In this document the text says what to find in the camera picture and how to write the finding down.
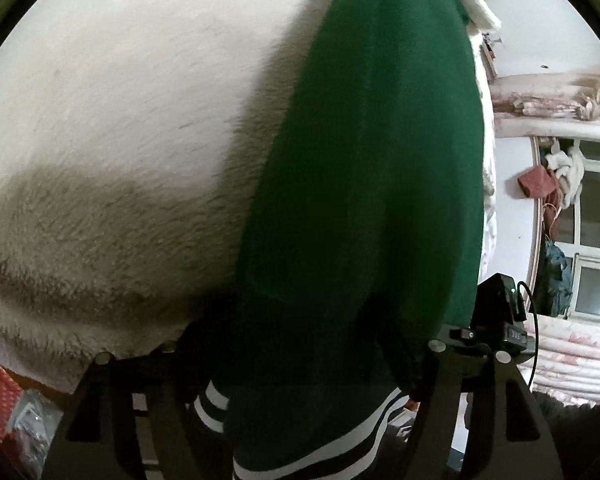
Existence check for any green white varsity jacket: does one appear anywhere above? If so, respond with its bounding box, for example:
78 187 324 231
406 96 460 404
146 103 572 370
187 0 486 480

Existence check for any tied pink floral curtain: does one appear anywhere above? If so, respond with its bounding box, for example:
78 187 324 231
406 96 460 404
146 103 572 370
490 71 600 140

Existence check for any person's black clothing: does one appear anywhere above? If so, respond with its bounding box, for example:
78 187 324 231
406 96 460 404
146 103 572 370
532 387 600 480

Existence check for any white clothes pile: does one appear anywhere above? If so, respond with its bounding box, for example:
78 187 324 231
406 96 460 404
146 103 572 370
545 141 587 207

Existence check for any red garment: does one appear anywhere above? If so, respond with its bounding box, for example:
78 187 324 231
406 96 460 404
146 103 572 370
517 165 561 202

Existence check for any loose pink floral curtain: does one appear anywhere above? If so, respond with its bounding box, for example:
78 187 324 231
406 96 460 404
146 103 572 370
522 310 600 407

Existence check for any white folded fleece cloth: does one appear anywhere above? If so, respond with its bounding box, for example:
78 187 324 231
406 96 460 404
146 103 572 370
0 0 503 397

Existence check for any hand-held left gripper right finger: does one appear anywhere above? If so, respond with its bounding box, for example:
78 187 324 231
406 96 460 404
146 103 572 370
414 338 565 480

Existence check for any clear plastic bag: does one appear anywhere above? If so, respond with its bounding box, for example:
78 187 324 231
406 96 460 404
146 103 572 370
0 389 65 466

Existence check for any teal garment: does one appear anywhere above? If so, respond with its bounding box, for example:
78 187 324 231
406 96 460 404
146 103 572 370
541 239 575 317

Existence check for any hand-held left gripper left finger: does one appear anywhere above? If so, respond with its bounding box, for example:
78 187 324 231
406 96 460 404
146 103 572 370
42 341 231 480

